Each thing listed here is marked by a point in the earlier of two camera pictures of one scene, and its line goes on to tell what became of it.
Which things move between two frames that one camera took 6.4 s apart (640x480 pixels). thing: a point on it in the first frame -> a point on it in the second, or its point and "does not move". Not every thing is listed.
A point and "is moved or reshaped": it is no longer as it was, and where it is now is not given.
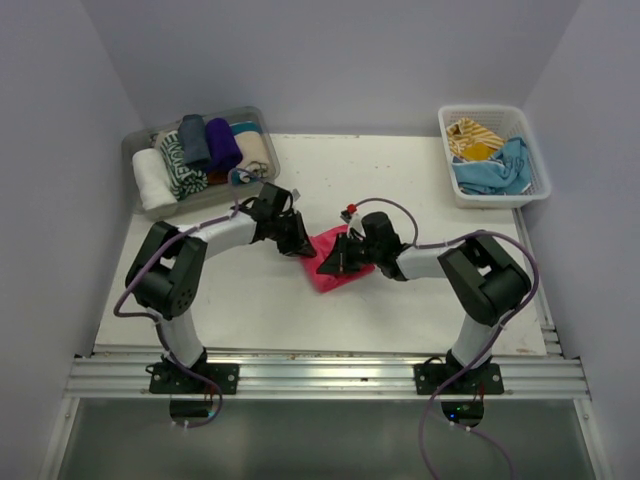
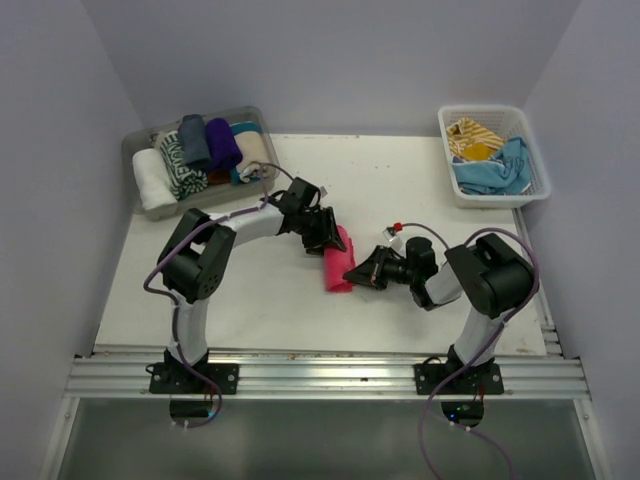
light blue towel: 507,173 does not move
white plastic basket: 509,122 does not move
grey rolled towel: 195,146 does not move
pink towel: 323,243 is moved or reshaped
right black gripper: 338,260 -> 370,271
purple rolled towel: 223,150 does not move
